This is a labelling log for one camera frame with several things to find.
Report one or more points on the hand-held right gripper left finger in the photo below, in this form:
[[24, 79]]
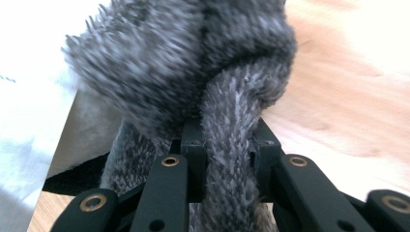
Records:
[[195, 154]]

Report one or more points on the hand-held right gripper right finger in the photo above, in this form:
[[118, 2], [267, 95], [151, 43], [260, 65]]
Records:
[[269, 148]]

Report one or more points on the grey plush toy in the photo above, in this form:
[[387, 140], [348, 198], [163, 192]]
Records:
[[180, 58]]

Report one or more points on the panda plush toy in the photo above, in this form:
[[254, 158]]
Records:
[[77, 177]]

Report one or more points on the white plush toy tag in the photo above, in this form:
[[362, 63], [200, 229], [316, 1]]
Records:
[[32, 48]]

